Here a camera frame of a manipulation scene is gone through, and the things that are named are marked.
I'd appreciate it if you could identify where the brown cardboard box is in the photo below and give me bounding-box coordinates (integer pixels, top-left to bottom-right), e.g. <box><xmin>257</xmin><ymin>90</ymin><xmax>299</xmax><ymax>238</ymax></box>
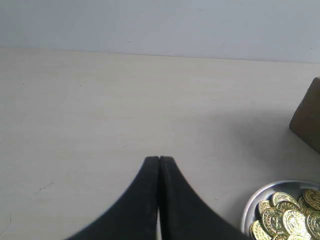
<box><xmin>289</xmin><ymin>77</ymin><xmax>320</xmax><ymax>154</ymax></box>

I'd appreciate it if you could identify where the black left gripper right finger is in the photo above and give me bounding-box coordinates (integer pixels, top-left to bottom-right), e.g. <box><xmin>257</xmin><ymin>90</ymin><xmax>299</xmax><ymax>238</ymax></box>
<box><xmin>159</xmin><ymin>156</ymin><xmax>248</xmax><ymax>240</ymax></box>

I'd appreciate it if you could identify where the round steel plate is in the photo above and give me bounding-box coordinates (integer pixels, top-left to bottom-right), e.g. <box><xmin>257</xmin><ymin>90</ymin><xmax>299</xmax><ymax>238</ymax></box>
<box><xmin>241</xmin><ymin>180</ymin><xmax>320</xmax><ymax>240</ymax></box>

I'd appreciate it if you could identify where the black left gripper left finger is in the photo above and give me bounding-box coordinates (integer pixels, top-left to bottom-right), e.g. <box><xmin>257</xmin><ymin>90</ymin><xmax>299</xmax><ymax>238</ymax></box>
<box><xmin>68</xmin><ymin>156</ymin><xmax>160</xmax><ymax>240</ymax></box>

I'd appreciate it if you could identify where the gold coin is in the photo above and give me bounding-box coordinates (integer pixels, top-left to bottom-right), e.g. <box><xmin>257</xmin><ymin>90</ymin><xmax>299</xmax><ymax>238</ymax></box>
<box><xmin>261</xmin><ymin>207</ymin><xmax>287</xmax><ymax>237</ymax></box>
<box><xmin>306</xmin><ymin>211</ymin><xmax>320</xmax><ymax>240</ymax></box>
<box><xmin>271</xmin><ymin>191</ymin><xmax>299</xmax><ymax>207</ymax></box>
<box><xmin>303</xmin><ymin>188</ymin><xmax>320</xmax><ymax>210</ymax></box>
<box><xmin>250</xmin><ymin>220</ymin><xmax>271</xmax><ymax>240</ymax></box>
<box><xmin>282</xmin><ymin>209</ymin><xmax>309</xmax><ymax>236</ymax></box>

